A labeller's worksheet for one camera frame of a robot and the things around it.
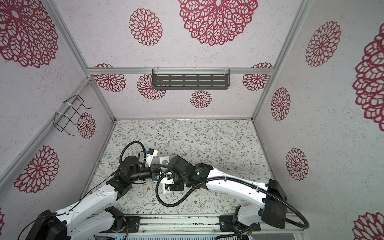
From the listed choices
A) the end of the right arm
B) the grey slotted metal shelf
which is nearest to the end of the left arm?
the end of the right arm

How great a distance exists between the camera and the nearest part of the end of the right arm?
53 cm

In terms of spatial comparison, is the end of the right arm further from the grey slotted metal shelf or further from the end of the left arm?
the grey slotted metal shelf
